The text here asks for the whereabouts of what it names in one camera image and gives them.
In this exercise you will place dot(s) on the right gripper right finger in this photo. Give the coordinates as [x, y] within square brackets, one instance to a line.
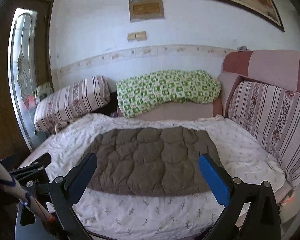
[250, 211]

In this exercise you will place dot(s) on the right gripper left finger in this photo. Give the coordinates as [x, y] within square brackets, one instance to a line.
[62, 193]

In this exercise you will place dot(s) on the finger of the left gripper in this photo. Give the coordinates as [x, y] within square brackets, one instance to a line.
[42, 162]
[9, 163]

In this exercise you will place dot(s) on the olive quilted hooded jacket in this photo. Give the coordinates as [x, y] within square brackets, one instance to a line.
[151, 162]

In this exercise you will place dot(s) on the white patterned sleeve forearm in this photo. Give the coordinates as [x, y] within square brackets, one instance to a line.
[12, 186]

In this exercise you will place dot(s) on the striped floral pillow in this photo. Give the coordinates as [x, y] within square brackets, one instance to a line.
[72, 102]

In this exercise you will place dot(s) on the small floral cushion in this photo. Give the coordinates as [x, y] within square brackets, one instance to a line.
[42, 91]

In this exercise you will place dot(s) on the striped floral side cushion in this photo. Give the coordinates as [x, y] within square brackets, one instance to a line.
[272, 116]

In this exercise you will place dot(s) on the green white checked pillow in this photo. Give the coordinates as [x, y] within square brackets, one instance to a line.
[140, 94]

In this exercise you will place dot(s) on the stained glass door panel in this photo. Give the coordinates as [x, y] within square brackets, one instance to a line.
[22, 75]

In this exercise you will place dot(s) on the pink bed sheet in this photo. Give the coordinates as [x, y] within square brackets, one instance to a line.
[188, 111]

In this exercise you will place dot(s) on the beige wall switch plate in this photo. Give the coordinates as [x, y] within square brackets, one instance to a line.
[138, 36]

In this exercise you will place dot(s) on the wooden wall panel box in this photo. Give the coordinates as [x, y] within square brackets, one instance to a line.
[141, 10]

